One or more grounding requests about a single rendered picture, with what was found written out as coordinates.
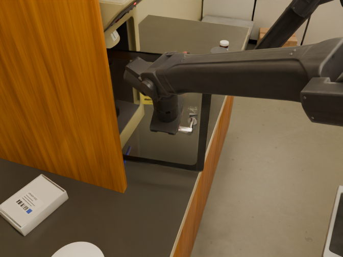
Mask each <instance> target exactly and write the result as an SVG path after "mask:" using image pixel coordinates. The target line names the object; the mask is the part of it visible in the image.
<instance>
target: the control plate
mask: <svg viewBox="0 0 343 257"><path fill-rule="evenodd" d="M139 2H140V0H136V1H135V2H134V3H133V4H131V5H130V6H129V7H127V8H126V9H125V10H124V11H122V12H121V13H120V14H119V15H118V17H117V18H116V19H115V20H114V21H113V22H112V23H111V24H110V25H109V27H108V28H107V29H106V30H108V29H109V28H110V27H111V25H112V24H113V25H114V24H115V22H116V21H117V20H118V19H119V18H121V17H122V16H123V15H124V14H125V13H126V12H129V11H131V8H134V6H135V5H137V4H138V3H139ZM135 3H136V4H135ZM106 30H105V31H106ZM105 31H104V32H105Z"/></svg>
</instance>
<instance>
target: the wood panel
mask: <svg viewBox="0 0 343 257"><path fill-rule="evenodd" d="M0 158H1V159H5V160H8V161H12V162H15V163H19V164H23V165H26V166H30V167H33V168H37V169H40V170H44V171H47V172H51V173H54V174H58V175H61V176H65V177H68V178H72V179H76V180H78V181H82V182H85V183H89V184H92V185H96V186H99V187H103V188H106V189H110V190H113V191H117V192H120V193H124V191H125V190H126V188H127V180H126V173H125V167H124V160H123V153H122V149H121V142H120V136H119V129H118V123H117V116H116V109H115V103H114V96H113V90H112V83H111V76H110V70H109V63H108V57H107V50H106V43H105V36H104V30H103V23H102V17H101V10H100V3H99V0H0Z"/></svg>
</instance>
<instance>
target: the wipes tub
mask: <svg viewBox="0 0 343 257"><path fill-rule="evenodd" d="M52 257H104V255H103V253H102V252H101V250H100V249H99V248H98V247H96V246H95V245H93V244H91V243H88V242H74V243H71V244H68V245H66V246H64V247H62V248H61V249H59V250H58V251H57V252H55V253H54V254H53V256H52Z"/></svg>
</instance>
